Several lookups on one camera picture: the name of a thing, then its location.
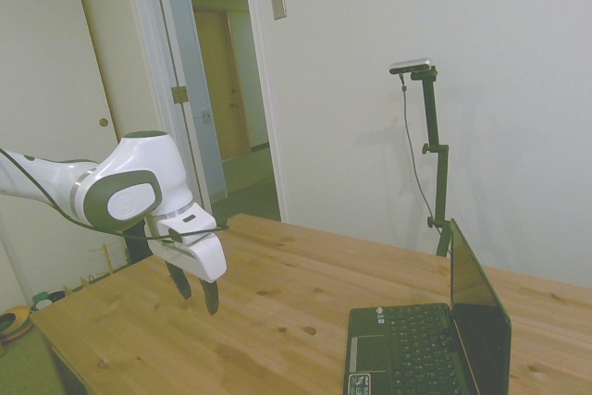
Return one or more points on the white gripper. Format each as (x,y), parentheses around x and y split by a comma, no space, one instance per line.
(196,247)

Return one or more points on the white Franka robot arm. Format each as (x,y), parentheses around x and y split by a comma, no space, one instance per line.
(120,182)

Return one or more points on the black laptop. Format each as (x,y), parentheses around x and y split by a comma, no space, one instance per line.
(439,344)

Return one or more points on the wooden dish rack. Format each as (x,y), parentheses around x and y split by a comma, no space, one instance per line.
(99,265)

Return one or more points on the stacked colourful bowls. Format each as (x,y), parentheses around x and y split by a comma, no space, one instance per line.
(14,321)

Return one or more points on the brass door hinge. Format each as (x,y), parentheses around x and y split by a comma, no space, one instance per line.
(179,94)

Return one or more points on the white open door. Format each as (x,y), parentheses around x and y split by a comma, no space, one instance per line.
(189,90)

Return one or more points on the wooden hallway door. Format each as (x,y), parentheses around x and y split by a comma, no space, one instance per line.
(217,85)

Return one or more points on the white closet door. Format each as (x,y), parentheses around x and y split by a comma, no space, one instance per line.
(51,57)

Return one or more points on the black camera stand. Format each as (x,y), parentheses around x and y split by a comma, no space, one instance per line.
(437,154)

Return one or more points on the metal wall switch plate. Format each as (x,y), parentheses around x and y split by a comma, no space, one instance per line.
(278,3)

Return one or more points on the silver exterior camera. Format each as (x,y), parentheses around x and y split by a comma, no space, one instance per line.
(411,65)

